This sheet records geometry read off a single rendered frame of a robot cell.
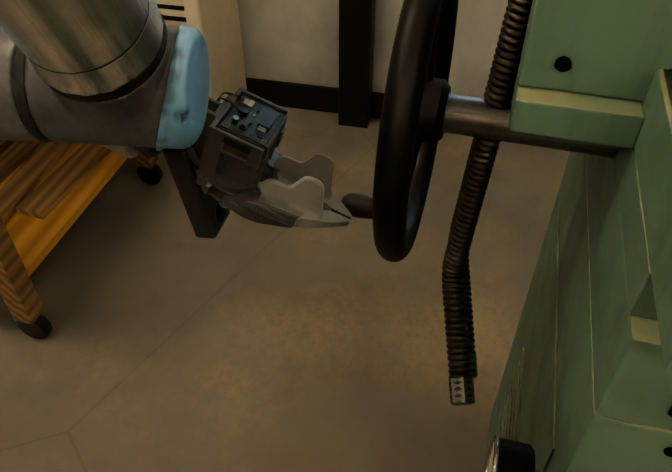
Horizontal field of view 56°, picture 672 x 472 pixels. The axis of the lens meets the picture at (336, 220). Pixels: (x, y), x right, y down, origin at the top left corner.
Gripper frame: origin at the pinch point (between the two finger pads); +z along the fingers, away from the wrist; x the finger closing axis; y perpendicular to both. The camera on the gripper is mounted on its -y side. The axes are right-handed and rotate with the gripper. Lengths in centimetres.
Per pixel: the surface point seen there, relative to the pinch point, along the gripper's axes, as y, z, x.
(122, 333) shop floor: -86, -29, 27
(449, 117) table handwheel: 13.7, 5.1, 4.0
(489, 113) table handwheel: 15.5, 8.0, 4.5
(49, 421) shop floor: -87, -32, 3
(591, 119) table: 21.7, 13.8, -0.8
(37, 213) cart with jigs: -75, -58, 39
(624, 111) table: 23.2, 15.5, -0.3
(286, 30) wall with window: -59, -33, 128
